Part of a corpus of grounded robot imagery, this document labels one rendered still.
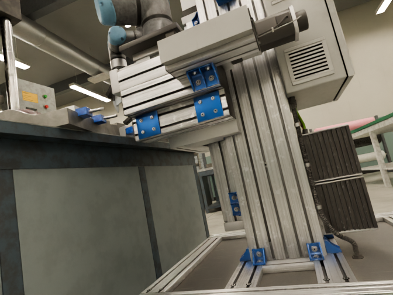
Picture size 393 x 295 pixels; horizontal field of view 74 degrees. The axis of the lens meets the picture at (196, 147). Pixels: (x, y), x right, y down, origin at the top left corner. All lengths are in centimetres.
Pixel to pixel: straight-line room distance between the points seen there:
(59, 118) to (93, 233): 42
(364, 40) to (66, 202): 811
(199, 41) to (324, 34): 44
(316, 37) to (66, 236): 104
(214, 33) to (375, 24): 805
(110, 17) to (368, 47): 777
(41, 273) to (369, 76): 792
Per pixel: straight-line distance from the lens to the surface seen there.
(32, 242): 92
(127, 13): 105
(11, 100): 195
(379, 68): 828
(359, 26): 861
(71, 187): 101
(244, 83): 101
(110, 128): 125
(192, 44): 76
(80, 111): 100
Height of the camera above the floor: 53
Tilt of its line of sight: 8 degrees up
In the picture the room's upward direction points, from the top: 11 degrees counter-clockwise
